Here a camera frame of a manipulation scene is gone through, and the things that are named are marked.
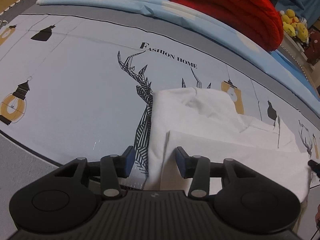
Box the light blue folded sheet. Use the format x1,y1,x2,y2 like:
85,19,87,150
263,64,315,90
36,0,319,102

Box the red folded blanket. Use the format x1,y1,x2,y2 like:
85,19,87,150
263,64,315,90
170,0,284,51

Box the dark red bag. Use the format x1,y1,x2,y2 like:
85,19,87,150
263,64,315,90
304,28,320,65

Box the yellow plush toys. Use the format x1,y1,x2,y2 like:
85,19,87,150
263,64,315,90
279,9,309,44

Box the printed grey bed sheet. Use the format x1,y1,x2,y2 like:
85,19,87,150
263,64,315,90
0,0,320,240

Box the white t-shirt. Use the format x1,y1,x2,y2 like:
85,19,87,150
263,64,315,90
144,88,310,201

